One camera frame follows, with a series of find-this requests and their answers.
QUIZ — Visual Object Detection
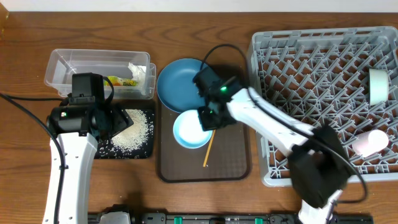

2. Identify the white rice pile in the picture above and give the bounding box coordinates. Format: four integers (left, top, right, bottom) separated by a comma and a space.
98, 108, 155, 158

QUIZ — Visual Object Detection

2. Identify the white pink cup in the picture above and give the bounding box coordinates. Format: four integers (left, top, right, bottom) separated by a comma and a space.
352, 129, 389, 157

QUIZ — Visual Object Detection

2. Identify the black plastic tray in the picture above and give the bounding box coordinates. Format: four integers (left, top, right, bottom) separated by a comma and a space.
93, 103, 157, 160

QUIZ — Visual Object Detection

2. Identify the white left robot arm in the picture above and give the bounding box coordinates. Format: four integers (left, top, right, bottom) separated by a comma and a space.
43, 103, 133, 223

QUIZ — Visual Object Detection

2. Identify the orange chopstick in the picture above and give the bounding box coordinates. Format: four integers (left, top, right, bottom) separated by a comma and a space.
203, 130, 216, 167

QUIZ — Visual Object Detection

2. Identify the light blue bowl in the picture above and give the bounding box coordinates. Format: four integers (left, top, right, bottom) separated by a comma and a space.
172, 110, 213, 149

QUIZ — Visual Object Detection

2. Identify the dark blue plate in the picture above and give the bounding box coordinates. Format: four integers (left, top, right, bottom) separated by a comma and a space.
157, 58, 205, 113

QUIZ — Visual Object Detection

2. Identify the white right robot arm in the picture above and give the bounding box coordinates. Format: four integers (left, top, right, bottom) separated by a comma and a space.
193, 67, 354, 223

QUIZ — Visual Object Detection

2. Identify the yellow snack wrapper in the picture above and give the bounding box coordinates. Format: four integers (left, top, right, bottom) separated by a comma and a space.
103, 76, 139, 86

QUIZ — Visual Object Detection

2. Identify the mint green bowl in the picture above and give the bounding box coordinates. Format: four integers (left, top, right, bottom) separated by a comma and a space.
369, 68, 389, 106

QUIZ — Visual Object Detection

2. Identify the clear plastic bin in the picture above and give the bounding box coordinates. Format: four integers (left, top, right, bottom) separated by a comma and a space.
44, 49, 156, 100

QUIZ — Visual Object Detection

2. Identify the white tissue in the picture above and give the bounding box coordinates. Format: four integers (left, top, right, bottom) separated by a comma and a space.
127, 63, 146, 86

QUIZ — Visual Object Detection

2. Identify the brown serving tray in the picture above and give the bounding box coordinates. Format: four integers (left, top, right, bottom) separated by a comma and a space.
155, 63, 252, 184

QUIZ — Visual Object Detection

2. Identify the grey dishwasher rack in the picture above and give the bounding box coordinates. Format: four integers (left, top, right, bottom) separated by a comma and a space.
248, 26, 397, 182

